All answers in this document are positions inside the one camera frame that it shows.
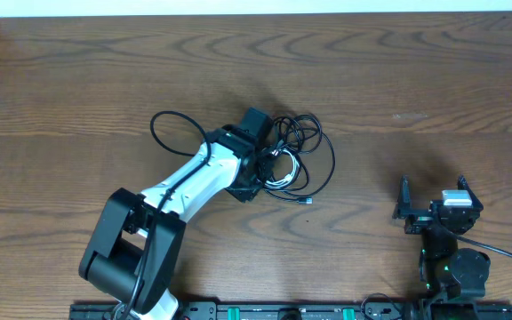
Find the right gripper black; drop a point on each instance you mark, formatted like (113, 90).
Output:
(403, 206)

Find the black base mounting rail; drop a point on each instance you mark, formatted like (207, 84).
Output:
(372, 309)

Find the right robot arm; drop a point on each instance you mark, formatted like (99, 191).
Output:
(455, 277)

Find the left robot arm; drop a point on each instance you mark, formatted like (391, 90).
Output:
(135, 245)

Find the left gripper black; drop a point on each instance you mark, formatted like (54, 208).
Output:
(247, 191)

